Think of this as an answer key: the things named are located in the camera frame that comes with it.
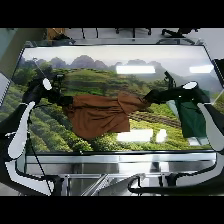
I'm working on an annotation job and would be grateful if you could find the brown T-shirt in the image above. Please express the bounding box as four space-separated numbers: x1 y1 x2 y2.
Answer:
62 92 153 141

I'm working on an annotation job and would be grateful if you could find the dark green garment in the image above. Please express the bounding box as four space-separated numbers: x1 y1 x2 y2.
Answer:
174 89 212 139

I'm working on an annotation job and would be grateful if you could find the black cable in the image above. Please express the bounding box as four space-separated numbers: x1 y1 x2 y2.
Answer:
27 104 54 196

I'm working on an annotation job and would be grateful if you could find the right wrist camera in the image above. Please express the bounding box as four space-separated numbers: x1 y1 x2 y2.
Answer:
163 70 177 90

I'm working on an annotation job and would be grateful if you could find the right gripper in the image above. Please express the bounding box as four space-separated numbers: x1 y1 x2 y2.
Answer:
143 88 166 105

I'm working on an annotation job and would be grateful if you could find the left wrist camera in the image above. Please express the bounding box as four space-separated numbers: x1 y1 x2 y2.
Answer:
53 73 66 93

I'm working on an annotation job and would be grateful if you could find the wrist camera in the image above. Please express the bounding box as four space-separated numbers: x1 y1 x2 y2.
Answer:
53 73 66 93
163 70 177 90

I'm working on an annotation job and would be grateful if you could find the silver frame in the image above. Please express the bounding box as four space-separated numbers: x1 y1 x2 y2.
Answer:
14 38 224 197

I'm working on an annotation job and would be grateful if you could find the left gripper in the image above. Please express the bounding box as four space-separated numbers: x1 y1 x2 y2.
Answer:
58 95 75 107

